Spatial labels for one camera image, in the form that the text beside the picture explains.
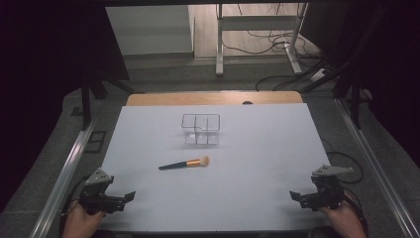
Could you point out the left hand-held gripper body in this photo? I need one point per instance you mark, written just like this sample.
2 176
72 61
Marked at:
95 195

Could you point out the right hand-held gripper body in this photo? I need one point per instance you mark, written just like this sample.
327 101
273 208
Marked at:
325 193

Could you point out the clear plastic organizer box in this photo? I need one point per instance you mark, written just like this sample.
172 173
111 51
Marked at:
200 129

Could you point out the person's left hand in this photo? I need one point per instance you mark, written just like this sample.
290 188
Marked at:
81 223

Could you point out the person's right hand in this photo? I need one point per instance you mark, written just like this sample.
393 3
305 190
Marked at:
345 221

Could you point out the white board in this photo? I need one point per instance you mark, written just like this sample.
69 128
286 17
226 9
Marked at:
231 185

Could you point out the black metal stand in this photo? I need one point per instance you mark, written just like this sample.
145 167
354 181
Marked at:
356 99
86 99

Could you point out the dark round table grommet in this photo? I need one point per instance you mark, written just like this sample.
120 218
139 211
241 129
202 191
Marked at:
247 102

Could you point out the white power strip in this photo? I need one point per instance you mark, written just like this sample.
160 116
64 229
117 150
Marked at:
318 75

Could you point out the wooden table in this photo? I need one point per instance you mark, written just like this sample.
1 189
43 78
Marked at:
211 98

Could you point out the white cabinet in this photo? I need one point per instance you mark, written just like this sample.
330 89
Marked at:
148 29

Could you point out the aluminium rail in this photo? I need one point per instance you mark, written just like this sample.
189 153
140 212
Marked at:
373 158
62 178

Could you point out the black rectangular floor frame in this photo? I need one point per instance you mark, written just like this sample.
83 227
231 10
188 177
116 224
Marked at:
95 141

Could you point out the white metal desk frame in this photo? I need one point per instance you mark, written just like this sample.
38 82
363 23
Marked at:
257 23

